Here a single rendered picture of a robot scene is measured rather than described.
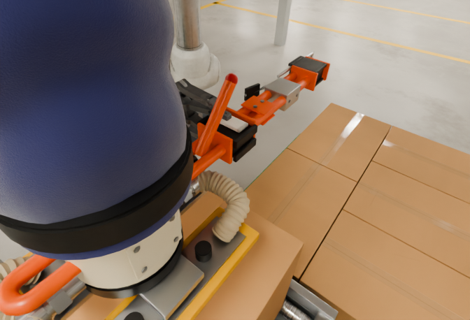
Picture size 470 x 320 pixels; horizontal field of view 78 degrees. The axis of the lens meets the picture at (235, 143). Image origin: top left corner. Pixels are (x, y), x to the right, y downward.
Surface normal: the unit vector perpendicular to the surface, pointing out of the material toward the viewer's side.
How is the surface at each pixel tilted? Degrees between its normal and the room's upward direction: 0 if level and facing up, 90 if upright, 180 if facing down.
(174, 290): 0
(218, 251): 0
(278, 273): 0
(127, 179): 102
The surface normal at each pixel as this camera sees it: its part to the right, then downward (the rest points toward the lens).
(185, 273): 0.03, -0.76
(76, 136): 0.51, 0.39
